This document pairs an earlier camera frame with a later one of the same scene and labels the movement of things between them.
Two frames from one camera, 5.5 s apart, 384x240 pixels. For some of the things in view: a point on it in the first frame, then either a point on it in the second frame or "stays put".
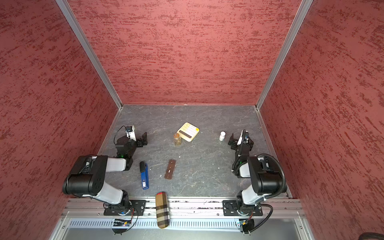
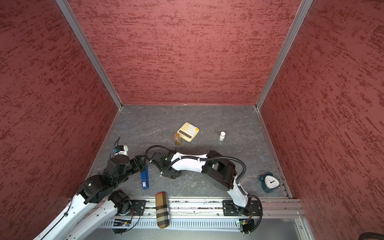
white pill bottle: [222, 136] stays put
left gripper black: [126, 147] -> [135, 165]
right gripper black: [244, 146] -> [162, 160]
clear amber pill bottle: [177, 140] stays put
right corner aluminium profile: [302, 11] stays put
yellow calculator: [188, 131] stays put
